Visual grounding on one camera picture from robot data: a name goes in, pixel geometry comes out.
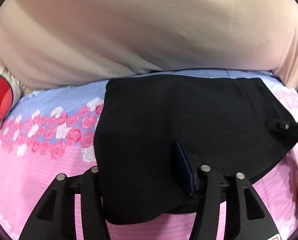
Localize black pants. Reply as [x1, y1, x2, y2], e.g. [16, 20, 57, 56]
[94, 75, 297, 225]

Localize white cartoon face pillow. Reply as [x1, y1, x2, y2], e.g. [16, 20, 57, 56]
[0, 39, 27, 145]

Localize large beige pillow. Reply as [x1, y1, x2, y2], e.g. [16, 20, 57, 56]
[0, 0, 298, 89]

